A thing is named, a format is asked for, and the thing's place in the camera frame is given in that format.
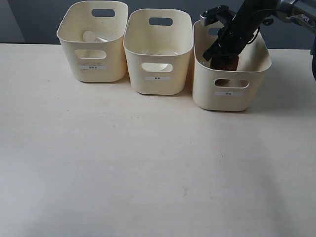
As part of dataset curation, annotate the clear plastic bottle white cap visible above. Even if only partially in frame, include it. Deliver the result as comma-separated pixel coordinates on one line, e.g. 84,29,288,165
76,30,117,59

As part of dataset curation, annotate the white paper cup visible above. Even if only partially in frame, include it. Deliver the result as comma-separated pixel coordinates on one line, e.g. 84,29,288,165
141,63,173,73

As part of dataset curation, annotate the right cream plastic bin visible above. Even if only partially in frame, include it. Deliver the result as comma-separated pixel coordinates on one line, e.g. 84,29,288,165
192,21,272,112

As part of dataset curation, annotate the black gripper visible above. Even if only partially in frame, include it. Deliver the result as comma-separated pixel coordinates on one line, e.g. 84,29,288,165
202,7,259,61

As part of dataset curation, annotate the middle cream plastic bin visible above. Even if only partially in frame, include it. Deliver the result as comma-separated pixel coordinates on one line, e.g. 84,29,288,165
123,8,193,95

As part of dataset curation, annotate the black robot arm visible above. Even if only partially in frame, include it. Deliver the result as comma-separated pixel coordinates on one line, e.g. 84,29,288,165
200,0,316,70

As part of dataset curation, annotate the black cable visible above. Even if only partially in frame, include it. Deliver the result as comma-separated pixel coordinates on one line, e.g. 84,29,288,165
246,7,279,45

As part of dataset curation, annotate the left cream plastic bin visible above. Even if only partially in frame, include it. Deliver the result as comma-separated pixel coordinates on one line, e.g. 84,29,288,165
57,0,129,82

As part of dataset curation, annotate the cream plastic bin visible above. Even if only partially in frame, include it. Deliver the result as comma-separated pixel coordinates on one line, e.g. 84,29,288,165
57,0,129,82
123,8,193,95
192,21,272,112

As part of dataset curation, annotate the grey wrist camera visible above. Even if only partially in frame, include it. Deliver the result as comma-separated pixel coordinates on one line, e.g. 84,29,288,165
200,5,236,26

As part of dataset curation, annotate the brown wooden cup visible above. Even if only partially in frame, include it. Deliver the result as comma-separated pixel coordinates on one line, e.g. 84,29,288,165
210,55,239,87

